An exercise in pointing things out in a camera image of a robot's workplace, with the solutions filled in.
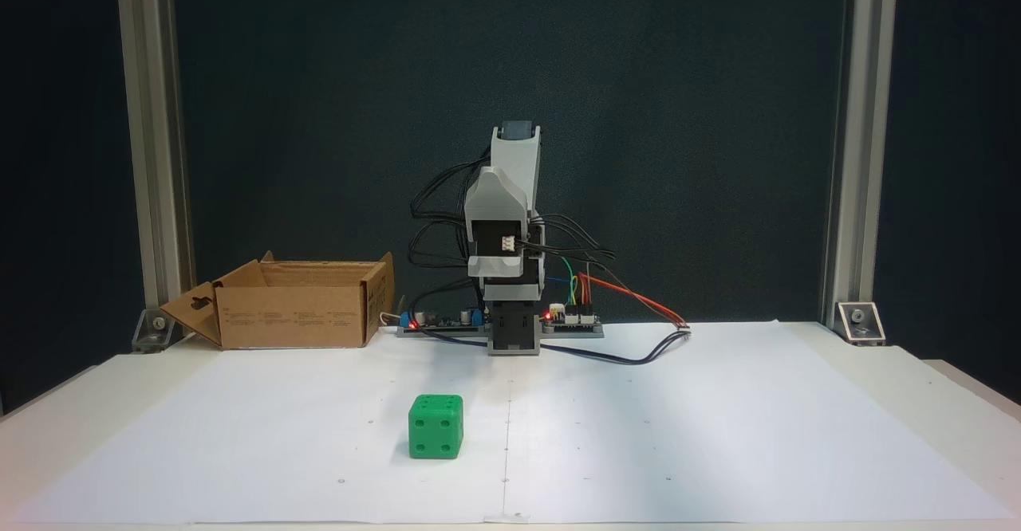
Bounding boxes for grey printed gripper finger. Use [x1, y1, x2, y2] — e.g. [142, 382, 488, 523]
[466, 166, 531, 207]

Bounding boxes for green dice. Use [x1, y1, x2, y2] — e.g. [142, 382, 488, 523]
[408, 394, 464, 460]

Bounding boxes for blue circuit board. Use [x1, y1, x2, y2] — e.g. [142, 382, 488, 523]
[399, 302, 488, 332]

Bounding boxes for brown cardboard box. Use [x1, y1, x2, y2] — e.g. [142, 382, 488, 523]
[160, 250, 396, 350]

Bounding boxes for white paper sheet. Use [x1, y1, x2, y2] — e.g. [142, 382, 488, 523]
[12, 320, 1014, 525]

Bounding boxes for black arm cable loops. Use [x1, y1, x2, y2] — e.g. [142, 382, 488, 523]
[408, 147, 492, 318]
[526, 212, 617, 267]

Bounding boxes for circuit board with jumper wires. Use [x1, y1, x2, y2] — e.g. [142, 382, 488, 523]
[542, 304, 601, 329]

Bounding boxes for grey base plate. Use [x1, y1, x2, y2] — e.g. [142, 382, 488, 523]
[396, 322, 605, 340]

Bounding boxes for orange jumper wires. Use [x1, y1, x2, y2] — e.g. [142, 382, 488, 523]
[578, 271, 692, 331]

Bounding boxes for long black table cable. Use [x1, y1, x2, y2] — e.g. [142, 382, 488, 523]
[408, 325, 692, 367]

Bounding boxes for aluminium frame post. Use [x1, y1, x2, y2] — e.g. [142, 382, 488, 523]
[820, 0, 901, 328]
[114, 0, 196, 332]

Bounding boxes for grey metal corner bracket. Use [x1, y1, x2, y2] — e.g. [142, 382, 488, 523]
[132, 308, 188, 354]
[835, 301, 886, 347]

